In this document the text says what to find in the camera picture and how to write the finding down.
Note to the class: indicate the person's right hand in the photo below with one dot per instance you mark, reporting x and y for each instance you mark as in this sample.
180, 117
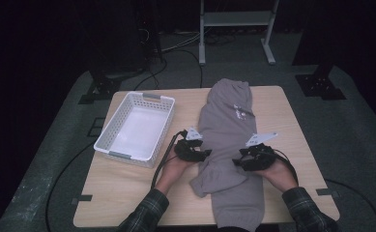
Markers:
279, 175

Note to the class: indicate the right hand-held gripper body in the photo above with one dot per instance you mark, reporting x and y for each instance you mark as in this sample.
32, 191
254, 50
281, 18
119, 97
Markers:
259, 158

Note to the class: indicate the grey tape strip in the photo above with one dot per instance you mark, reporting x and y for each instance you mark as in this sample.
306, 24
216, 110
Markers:
325, 192
85, 198

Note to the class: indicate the person's left hand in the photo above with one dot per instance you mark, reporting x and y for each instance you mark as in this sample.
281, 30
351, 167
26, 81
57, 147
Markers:
174, 170

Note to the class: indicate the grey pants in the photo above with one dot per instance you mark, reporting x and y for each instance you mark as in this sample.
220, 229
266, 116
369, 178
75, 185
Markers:
227, 129

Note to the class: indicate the white metal stand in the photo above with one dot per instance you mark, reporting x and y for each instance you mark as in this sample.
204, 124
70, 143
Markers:
237, 17

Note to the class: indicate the white plastic basket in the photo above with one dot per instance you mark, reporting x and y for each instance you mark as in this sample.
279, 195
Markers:
137, 132

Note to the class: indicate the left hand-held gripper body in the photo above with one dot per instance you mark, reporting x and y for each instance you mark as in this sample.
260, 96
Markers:
187, 150

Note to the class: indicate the black stand base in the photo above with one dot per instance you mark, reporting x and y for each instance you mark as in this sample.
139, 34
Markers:
101, 88
319, 85

